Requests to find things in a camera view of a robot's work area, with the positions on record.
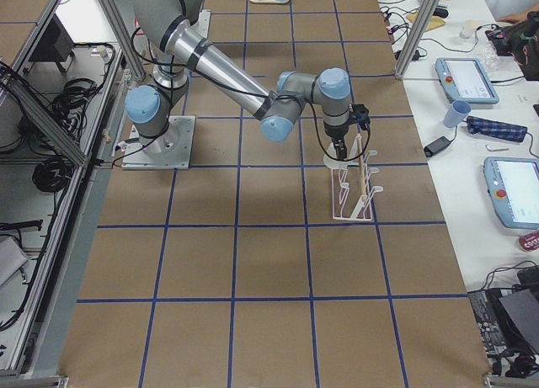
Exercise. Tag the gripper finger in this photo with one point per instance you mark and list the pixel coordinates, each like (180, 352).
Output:
(338, 149)
(342, 150)

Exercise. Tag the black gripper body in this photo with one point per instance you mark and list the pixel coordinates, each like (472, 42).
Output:
(335, 132)

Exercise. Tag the white plastic cup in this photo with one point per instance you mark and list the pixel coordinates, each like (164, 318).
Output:
(334, 164)

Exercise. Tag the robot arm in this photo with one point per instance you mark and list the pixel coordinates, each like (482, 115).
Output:
(168, 24)

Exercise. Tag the blue cup on desk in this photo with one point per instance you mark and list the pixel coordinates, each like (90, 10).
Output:
(457, 112)

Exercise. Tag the black power adapter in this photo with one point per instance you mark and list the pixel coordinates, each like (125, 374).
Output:
(436, 146)

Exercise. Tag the teach pendant far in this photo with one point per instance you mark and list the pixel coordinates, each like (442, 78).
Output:
(465, 79)

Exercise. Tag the teach pendant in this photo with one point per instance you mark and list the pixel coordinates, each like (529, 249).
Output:
(512, 185)
(465, 79)

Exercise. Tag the wooden stand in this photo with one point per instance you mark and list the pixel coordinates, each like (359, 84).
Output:
(434, 22)

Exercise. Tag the teach pendant near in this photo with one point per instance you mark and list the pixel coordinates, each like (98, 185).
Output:
(512, 185)

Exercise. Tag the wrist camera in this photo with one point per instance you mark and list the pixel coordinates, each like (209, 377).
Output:
(359, 114)

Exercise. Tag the white wire cup rack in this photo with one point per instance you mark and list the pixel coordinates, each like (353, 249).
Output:
(351, 191)

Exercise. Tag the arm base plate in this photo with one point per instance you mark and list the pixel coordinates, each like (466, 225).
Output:
(170, 151)

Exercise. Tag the aluminium frame post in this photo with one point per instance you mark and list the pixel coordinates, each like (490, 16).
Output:
(419, 26)

